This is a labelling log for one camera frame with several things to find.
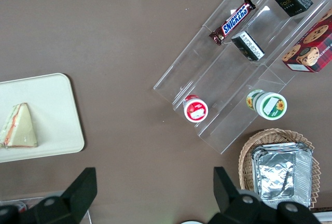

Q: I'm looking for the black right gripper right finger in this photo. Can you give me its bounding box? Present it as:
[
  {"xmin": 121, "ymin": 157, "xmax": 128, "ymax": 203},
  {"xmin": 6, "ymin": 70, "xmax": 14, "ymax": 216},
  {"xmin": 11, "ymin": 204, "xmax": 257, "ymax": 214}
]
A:
[{"xmin": 208, "ymin": 166, "xmax": 281, "ymax": 224}]

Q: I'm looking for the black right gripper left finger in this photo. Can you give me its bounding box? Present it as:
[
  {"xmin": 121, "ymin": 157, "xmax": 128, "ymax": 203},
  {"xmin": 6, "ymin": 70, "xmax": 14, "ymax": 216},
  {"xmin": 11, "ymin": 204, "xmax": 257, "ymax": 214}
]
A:
[{"xmin": 20, "ymin": 166, "xmax": 99, "ymax": 224}]

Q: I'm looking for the triangular sandwich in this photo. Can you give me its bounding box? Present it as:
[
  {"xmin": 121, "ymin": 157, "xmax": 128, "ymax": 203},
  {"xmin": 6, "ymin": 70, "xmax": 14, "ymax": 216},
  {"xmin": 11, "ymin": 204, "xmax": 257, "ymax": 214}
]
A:
[{"xmin": 0, "ymin": 102, "xmax": 39, "ymax": 150}]

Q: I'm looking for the light wicker basket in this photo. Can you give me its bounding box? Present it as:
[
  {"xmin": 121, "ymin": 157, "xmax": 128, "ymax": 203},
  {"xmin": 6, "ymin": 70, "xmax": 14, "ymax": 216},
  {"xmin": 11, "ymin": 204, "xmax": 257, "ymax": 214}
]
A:
[{"xmin": 238, "ymin": 128, "xmax": 322, "ymax": 209}]

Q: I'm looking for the cream plastic tray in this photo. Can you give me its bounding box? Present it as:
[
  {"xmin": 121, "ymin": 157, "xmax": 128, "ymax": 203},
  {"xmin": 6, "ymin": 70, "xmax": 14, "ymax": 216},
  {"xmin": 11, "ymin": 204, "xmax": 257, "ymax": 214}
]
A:
[{"xmin": 0, "ymin": 72, "xmax": 86, "ymax": 164}]

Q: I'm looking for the stack of foil containers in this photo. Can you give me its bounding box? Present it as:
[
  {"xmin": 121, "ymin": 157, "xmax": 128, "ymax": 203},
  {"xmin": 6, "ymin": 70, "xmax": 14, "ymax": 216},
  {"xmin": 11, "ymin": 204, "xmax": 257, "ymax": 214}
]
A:
[{"xmin": 250, "ymin": 142, "xmax": 314, "ymax": 209}]

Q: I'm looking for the white rectangular snack bin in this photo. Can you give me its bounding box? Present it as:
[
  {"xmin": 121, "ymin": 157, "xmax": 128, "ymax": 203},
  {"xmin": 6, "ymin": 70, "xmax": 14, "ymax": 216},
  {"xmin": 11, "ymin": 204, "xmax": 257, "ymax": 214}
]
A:
[{"xmin": 310, "ymin": 207, "xmax": 332, "ymax": 224}]

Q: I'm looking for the red lid cup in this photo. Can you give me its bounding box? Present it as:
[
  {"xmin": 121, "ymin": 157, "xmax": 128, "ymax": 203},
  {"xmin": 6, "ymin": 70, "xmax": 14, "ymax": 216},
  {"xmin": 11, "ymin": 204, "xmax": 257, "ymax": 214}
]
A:
[{"xmin": 183, "ymin": 94, "xmax": 209, "ymax": 123}]

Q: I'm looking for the green lid cup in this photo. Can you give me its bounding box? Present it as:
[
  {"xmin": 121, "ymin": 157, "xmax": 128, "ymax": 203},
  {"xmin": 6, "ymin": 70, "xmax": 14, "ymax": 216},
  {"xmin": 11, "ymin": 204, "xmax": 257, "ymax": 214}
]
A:
[{"xmin": 245, "ymin": 89, "xmax": 288, "ymax": 120}]

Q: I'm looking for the clear acrylic stepped stand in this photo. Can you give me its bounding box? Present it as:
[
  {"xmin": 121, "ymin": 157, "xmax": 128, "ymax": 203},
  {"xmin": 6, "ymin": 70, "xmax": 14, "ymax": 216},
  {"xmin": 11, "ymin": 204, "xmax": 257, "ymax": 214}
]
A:
[{"xmin": 153, "ymin": 0, "xmax": 332, "ymax": 155}]

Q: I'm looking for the red cookie box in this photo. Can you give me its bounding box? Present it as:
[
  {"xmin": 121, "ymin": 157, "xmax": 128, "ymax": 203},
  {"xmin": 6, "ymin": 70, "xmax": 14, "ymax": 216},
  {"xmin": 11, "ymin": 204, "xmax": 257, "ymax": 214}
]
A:
[{"xmin": 281, "ymin": 8, "xmax": 332, "ymax": 74}]

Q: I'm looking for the Snickers chocolate bar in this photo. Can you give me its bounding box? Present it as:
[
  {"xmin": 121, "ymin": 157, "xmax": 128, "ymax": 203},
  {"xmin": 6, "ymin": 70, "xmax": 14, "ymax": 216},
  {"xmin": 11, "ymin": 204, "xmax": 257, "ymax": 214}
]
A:
[{"xmin": 209, "ymin": 0, "xmax": 257, "ymax": 47}]

